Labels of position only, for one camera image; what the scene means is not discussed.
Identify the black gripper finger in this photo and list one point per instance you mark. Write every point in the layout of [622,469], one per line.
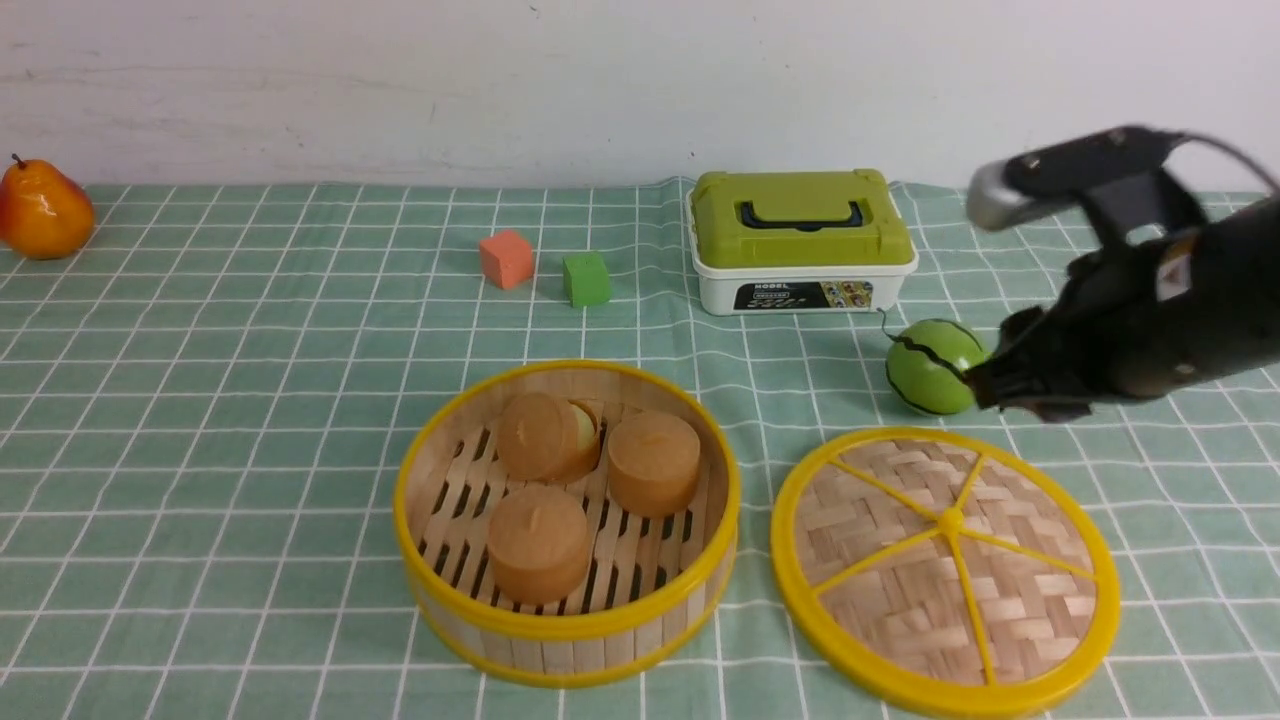
[990,382]

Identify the orange foam cube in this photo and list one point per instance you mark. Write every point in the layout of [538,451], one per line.
[507,259]

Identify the green lidded white toolbox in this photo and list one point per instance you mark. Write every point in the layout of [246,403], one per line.
[826,241]

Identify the woven bamboo steamer lid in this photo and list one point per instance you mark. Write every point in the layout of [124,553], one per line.
[944,575]

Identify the right brown toy bun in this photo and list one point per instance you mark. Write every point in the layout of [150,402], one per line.
[653,463]

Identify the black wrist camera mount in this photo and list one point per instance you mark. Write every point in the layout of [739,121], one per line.
[1116,176]

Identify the front brown toy bun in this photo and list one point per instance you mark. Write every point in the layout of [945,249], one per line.
[539,545]

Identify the tilted brown toy bun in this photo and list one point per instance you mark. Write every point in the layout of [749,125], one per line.
[548,439]

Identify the green checkered tablecloth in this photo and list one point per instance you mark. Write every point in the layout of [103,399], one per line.
[203,417]

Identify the green foam cube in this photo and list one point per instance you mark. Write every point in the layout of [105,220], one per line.
[586,279]

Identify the green toy watermelon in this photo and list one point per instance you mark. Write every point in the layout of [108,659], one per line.
[926,363]

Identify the orange toy pear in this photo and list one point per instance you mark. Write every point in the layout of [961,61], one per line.
[45,215]

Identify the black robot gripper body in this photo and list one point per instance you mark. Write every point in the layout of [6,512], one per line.
[1190,308]

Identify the yellow rimmed bamboo steamer basket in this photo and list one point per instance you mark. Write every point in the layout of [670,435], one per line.
[652,582]

